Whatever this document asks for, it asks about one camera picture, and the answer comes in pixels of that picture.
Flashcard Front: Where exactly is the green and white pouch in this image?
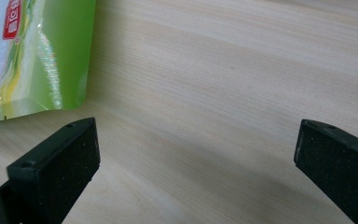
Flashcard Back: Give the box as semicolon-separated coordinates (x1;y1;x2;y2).
0;0;97;125

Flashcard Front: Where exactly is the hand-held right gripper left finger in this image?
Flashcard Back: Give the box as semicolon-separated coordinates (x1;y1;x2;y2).
0;117;102;224

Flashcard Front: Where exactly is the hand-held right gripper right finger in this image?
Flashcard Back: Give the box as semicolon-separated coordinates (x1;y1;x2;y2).
293;119;358;224

